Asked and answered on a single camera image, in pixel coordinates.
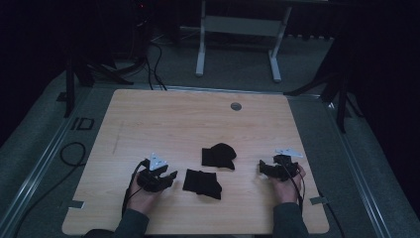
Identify black metal stand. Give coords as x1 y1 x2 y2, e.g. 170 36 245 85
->
282 36 365 135
62 49 135 119

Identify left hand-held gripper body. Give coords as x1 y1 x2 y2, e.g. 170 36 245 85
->
136 152 170 193

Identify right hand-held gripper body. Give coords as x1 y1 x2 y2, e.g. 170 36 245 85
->
269 147 304 182

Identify black sock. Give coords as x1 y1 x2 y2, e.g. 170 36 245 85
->
201 142 238 172
181 168 223 201

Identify black cables on floor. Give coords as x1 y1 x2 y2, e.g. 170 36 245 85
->
144 41 168 91

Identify black floor cable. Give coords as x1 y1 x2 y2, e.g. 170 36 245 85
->
12 141 87 238

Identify white desk frame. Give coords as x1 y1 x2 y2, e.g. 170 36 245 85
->
195 0 293 83

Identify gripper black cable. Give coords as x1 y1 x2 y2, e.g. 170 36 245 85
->
280 161 307 214
121 158 151 217

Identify person's right hand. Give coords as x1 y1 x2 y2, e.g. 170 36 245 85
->
269 164 307 204

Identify black tape floor marking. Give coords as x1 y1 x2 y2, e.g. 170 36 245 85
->
69 117 96 132

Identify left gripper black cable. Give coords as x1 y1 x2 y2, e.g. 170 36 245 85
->
121 158 151 217

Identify grey tape piece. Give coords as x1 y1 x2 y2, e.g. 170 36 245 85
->
309 195 331 206
66 199 86 210

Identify person's left hand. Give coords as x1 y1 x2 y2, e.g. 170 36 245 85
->
126 178 162 216

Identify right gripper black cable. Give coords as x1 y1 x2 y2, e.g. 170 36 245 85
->
280 161 307 214

